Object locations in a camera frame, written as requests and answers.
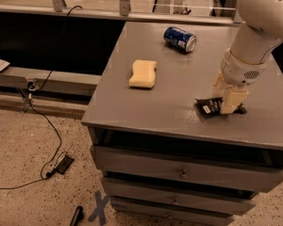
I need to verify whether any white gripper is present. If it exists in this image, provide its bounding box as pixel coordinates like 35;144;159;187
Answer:
211;48;268;115

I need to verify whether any black rxbar chocolate wrapper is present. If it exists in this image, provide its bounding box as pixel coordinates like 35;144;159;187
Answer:
196;97;247;115

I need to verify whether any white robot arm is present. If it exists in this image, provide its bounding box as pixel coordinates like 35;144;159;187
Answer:
212;0;283;114

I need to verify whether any blue soda can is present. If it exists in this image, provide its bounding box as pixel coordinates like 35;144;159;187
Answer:
163;26;197;53

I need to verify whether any yellow sponge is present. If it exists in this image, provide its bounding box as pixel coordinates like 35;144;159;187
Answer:
128;59;157;89

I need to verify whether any grey drawer cabinet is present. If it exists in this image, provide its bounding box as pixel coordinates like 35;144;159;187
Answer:
81;21;283;226

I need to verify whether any grey middle drawer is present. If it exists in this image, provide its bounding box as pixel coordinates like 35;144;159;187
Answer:
102;177;255;215

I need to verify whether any grey drawer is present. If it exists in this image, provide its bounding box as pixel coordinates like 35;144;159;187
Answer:
91;146;283;192
102;177;255;215
110;197;234;226

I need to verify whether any grey top drawer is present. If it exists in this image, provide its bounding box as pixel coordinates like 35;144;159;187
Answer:
91;146;283;192

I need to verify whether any grey bottom drawer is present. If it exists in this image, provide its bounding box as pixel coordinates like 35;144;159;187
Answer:
110;197;234;226

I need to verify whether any black power adapter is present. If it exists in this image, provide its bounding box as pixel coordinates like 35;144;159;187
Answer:
55;155;75;174

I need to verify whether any black object on floor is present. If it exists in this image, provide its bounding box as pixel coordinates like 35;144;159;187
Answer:
70;206;83;226

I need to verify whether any black cable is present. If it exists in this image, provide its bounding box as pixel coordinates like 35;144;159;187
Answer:
0;5;84;191

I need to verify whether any grey metal rail ledge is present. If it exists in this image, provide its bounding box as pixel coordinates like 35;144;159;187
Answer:
0;67;101;96

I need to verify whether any metal clamp bracket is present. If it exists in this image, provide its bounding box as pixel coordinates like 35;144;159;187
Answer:
17;78;39;113

